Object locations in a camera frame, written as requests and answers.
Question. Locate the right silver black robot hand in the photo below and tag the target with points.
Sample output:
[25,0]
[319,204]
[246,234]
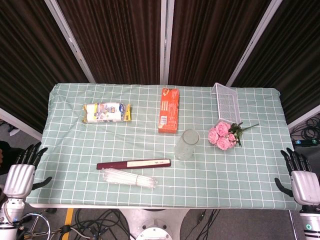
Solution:
[306,186]

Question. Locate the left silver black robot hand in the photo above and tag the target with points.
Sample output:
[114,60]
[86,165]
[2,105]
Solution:
[18,180]

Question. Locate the pink artificial flower bouquet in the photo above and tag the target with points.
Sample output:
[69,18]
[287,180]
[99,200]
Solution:
[222,128]

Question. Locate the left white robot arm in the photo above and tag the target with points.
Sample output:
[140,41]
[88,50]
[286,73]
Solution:
[8,217]

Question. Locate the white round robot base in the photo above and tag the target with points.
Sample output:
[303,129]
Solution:
[152,225]

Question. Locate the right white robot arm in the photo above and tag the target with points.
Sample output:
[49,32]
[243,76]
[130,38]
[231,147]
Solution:
[310,225]

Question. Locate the clear glass cup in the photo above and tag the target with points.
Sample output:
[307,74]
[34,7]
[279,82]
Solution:
[185,150]

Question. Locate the grey metal table leg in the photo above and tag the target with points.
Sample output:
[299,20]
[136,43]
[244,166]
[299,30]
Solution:
[293,225]

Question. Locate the black power strip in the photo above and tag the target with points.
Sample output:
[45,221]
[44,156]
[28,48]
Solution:
[303,142]

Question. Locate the green white checked tablecloth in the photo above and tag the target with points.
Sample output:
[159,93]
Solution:
[75,140]

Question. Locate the dark red long fan box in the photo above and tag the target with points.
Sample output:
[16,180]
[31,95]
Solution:
[112,165]

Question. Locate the wrapped bundle of white straws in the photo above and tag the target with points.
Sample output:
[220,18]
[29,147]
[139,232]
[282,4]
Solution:
[125,177]

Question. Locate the packaged white trash bag rolls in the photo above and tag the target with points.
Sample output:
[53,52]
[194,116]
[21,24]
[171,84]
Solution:
[107,113]

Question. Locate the dark brown ribbed partition panel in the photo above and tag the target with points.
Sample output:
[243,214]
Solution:
[120,37]
[30,62]
[207,37]
[295,62]

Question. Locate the orange cardboard box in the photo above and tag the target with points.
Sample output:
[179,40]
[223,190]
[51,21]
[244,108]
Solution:
[168,112]

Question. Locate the white partition frame post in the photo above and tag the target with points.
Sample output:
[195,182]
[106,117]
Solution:
[255,37]
[305,116]
[15,122]
[72,45]
[166,37]

